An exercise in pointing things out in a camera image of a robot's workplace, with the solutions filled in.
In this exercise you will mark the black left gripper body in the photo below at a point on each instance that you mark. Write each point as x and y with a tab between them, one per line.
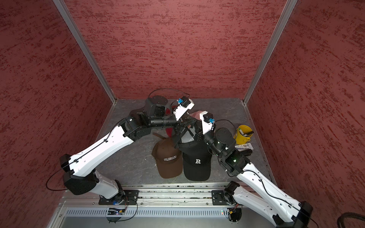
179	123

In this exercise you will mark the aluminium corner post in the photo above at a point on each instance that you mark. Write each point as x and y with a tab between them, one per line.
66	15
279	28

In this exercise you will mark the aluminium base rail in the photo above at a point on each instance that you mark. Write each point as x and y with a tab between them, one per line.
158	206

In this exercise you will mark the toothpaste tube box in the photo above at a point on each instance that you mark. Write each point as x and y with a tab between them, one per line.
243	147

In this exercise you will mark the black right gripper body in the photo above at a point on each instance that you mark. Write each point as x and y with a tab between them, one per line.
200	136

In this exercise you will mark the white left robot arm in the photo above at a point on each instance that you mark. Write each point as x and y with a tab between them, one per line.
80	174

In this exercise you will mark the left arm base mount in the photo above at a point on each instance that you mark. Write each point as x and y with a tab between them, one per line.
129	197

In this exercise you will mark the right rear aluminium corner post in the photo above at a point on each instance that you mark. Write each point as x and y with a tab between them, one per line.
279	28

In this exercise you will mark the black baseball cap letter R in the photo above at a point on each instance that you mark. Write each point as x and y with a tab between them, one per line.
197	162

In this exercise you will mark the pink baseball cap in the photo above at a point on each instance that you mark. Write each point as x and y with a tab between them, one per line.
198	114

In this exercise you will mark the left rear aluminium corner post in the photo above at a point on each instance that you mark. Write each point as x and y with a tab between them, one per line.
66	15

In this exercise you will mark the black cap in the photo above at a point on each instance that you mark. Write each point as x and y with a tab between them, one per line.
186	139

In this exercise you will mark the dark red baseball cap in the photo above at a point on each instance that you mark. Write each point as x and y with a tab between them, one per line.
169	131

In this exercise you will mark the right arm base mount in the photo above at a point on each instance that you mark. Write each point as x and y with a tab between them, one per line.
222	198

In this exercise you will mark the brown baseball cap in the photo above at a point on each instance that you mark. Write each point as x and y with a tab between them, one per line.
169	160

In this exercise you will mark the yellow plastic cup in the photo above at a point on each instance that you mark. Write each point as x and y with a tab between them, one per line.
241	139

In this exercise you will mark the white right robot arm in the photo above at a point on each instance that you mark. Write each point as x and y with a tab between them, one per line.
268	200

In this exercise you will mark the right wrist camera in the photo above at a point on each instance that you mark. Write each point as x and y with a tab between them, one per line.
207	120

